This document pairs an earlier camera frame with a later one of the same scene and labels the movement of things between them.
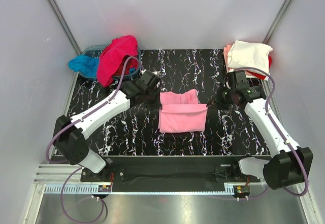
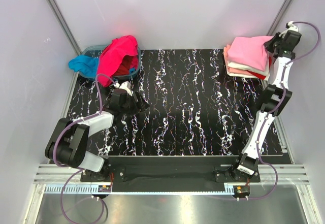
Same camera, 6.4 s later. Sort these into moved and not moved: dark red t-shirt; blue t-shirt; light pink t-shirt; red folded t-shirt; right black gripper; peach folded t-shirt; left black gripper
Moved: right black gripper; left black gripper; light pink t-shirt
Not moved: red folded t-shirt; blue t-shirt; peach folded t-shirt; dark red t-shirt
